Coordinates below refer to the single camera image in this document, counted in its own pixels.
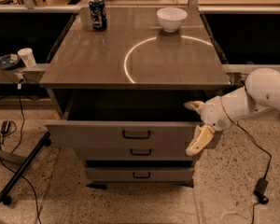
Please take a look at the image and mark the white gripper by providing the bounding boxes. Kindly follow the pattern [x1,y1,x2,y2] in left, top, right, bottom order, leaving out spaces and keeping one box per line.
[184,96,232,156]

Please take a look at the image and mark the grey top drawer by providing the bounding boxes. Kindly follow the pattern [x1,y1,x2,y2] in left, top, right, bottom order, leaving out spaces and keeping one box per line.
[48,90,202,149]

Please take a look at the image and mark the grey drawer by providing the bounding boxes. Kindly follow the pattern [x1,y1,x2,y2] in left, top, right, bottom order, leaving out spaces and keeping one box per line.
[85,168,194,183]
[48,90,202,149]
[74,147,198,161]

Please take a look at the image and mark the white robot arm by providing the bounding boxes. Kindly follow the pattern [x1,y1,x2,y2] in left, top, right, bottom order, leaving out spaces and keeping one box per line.
[184,68,280,156]

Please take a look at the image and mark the grey bottom drawer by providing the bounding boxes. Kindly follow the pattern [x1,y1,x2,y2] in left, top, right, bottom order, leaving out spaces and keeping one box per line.
[85,168,194,183]

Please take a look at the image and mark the grey drawer cabinet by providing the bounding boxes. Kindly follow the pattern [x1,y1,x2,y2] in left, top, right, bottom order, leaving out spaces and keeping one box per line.
[40,7,231,188]

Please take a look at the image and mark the grey middle drawer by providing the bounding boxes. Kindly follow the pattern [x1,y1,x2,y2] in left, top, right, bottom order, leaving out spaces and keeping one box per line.
[74,147,198,161]

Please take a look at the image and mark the black power adapter right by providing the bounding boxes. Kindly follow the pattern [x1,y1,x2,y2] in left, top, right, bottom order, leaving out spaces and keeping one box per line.
[254,177,269,204]

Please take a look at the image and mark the black power adapter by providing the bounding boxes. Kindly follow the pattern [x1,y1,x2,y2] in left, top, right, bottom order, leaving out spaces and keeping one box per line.
[254,177,269,204]
[0,120,10,134]

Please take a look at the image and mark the white ceramic bowl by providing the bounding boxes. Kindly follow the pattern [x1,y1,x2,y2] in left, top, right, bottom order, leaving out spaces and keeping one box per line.
[157,7,188,33]

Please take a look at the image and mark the blue soda can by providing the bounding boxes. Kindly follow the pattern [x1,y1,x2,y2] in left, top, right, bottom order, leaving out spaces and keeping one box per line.
[89,0,107,31]

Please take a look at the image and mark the white paper cup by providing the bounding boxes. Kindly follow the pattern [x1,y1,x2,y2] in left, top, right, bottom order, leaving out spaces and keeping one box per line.
[18,48,36,67]

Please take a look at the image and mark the black power adapter left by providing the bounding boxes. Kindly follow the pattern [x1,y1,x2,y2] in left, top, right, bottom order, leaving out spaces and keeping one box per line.
[0,120,10,134]

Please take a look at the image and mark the dark blue plate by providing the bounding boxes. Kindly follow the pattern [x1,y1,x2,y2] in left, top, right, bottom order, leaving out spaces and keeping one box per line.
[0,54,21,70]

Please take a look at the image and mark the black wheeled stand leg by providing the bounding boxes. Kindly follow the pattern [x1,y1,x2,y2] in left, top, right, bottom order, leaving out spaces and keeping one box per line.
[0,132,51,205]

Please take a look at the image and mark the black cable right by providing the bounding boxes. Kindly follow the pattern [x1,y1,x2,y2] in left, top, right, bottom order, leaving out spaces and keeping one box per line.
[236,121,273,224]

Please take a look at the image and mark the black cable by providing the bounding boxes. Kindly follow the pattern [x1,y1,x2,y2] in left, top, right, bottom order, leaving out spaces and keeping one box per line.
[236,121,273,224]
[0,82,43,224]

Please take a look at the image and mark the black cable left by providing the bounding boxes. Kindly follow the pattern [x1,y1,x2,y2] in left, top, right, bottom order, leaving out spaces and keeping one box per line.
[0,82,43,224]

